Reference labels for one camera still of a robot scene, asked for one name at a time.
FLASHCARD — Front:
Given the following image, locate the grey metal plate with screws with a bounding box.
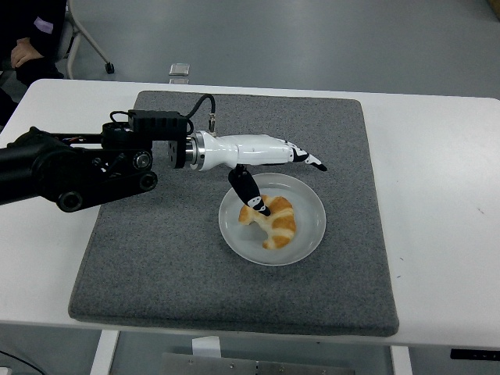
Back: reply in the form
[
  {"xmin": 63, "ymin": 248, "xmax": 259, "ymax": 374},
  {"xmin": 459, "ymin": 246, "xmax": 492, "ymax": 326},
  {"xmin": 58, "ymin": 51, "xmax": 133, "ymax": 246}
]
[{"xmin": 160, "ymin": 352, "xmax": 355, "ymax": 375}]

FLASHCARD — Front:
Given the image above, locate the light grey round plate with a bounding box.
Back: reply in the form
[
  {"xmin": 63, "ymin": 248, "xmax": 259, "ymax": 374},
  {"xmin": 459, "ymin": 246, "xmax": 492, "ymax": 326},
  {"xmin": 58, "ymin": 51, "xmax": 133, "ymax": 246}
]
[{"xmin": 217, "ymin": 172, "xmax": 327, "ymax": 267}]

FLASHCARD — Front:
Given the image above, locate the black table control panel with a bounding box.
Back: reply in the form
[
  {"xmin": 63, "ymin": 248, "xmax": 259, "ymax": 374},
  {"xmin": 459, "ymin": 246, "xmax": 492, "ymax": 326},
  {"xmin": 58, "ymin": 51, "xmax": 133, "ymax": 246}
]
[{"xmin": 449, "ymin": 348, "xmax": 500, "ymax": 361}]

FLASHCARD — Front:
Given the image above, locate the black floor cable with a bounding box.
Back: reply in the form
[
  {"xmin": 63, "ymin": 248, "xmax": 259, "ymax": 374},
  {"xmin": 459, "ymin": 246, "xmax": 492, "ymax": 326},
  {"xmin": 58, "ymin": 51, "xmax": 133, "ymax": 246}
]
[{"xmin": 0, "ymin": 348, "xmax": 41, "ymax": 375}]

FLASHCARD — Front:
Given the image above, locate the person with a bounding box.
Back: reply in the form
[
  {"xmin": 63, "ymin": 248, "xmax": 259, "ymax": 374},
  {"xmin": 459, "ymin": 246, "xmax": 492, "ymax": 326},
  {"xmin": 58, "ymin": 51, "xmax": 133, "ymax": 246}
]
[{"xmin": 0, "ymin": 0, "xmax": 68, "ymax": 128}]

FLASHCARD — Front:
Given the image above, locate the white table leg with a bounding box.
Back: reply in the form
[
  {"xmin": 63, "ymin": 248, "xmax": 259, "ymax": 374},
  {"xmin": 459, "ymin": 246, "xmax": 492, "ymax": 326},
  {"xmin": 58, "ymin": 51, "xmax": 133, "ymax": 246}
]
[
  {"xmin": 390, "ymin": 345, "xmax": 413, "ymax": 375},
  {"xmin": 89, "ymin": 330, "xmax": 120, "ymax": 375}
]

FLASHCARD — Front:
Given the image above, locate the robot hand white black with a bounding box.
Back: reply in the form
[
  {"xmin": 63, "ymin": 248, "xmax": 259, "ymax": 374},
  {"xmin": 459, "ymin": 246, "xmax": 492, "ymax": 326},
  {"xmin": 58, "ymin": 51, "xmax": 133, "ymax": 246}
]
[{"xmin": 201, "ymin": 130, "xmax": 329, "ymax": 218}]

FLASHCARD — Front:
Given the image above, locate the small clear square floor box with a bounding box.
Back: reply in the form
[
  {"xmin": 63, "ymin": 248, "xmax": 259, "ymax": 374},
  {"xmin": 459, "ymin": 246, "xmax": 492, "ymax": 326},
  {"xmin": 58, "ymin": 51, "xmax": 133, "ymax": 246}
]
[{"xmin": 168, "ymin": 62, "xmax": 191, "ymax": 84}]

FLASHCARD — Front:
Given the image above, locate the white frame chair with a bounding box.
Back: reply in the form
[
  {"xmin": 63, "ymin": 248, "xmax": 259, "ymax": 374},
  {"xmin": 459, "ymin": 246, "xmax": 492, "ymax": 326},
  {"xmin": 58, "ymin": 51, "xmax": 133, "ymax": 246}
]
[{"xmin": 57, "ymin": 0, "xmax": 116, "ymax": 80}]

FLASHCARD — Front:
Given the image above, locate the grey felt mat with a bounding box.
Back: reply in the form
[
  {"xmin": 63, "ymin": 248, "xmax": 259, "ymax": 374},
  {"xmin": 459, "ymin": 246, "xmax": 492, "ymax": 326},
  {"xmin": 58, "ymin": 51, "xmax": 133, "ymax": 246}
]
[{"xmin": 67, "ymin": 91, "xmax": 401, "ymax": 338}]

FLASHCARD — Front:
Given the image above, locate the person's hand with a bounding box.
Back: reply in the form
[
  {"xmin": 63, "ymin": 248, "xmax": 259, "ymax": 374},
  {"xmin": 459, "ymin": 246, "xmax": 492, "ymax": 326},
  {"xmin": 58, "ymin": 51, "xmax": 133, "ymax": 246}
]
[{"xmin": 9, "ymin": 37, "xmax": 46, "ymax": 70}]

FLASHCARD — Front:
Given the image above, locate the croissant bread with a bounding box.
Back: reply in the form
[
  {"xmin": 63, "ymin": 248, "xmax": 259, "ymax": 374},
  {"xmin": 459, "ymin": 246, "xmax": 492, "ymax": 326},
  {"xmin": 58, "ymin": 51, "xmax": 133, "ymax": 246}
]
[{"xmin": 238, "ymin": 195, "xmax": 297, "ymax": 251}]

